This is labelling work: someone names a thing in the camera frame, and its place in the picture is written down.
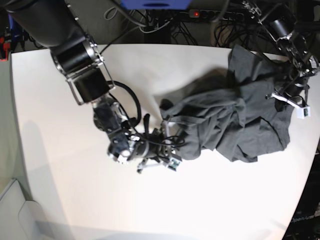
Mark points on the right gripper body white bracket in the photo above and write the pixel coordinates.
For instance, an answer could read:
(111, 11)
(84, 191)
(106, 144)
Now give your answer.
(156, 147)

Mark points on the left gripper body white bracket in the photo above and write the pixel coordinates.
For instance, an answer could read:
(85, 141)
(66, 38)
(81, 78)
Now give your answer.
(294, 101)

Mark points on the dark grey t-shirt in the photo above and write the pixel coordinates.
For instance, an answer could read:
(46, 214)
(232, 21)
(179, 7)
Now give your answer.
(230, 114)

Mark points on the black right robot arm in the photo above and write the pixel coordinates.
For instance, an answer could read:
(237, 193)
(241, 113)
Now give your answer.
(116, 108)

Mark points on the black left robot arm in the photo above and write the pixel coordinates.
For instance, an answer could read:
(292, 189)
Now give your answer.
(279, 23)

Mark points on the black power strip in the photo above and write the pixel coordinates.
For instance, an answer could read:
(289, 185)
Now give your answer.
(212, 14)

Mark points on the blue box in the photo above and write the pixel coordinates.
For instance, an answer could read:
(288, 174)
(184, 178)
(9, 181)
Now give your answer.
(156, 4)

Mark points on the red black object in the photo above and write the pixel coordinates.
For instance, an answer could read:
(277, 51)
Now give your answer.
(5, 47)

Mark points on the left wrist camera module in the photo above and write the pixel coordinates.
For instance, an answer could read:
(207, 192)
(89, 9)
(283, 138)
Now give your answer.
(303, 112)

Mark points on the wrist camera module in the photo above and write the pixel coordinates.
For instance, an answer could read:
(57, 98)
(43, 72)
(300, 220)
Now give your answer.
(303, 112)
(174, 162)

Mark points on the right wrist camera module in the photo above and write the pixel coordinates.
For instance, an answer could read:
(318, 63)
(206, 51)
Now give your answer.
(174, 162)

